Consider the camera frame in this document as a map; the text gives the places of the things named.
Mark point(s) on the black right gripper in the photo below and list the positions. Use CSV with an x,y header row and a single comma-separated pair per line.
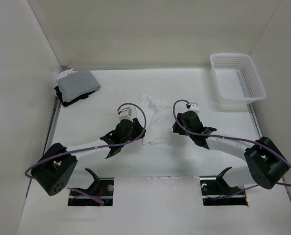
x,y
176,129

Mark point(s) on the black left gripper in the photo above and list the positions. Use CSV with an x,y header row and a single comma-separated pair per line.
x,y
137,128

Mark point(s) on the white tank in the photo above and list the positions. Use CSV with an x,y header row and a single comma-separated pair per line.
x,y
66,73
159,120

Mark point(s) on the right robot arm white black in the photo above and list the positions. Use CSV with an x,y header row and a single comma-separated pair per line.
x,y
265,165

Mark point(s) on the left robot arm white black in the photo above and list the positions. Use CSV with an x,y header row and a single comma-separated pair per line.
x,y
55,170

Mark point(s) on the folded black tank top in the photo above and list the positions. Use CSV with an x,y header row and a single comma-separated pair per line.
x,y
65,103

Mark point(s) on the folded grey tank top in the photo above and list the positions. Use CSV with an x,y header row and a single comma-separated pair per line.
x,y
78,83

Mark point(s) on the folded white tank top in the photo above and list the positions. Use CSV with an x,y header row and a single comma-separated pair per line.
x,y
66,73

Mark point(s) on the white plastic mesh basket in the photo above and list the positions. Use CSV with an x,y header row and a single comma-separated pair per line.
x,y
236,79

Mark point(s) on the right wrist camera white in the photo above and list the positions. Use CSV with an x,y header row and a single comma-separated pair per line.
x,y
194,107

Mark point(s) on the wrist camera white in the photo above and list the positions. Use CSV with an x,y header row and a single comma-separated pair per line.
x,y
194,107
125,113

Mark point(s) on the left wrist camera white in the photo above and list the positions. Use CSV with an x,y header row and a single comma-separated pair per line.
x,y
125,113

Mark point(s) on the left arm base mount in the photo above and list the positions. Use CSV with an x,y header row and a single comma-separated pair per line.
x,y
102,188

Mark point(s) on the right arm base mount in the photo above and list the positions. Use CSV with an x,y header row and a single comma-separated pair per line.
x,y
216,192

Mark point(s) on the metal table edge rail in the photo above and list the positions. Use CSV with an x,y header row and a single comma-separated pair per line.
x,y
52,124

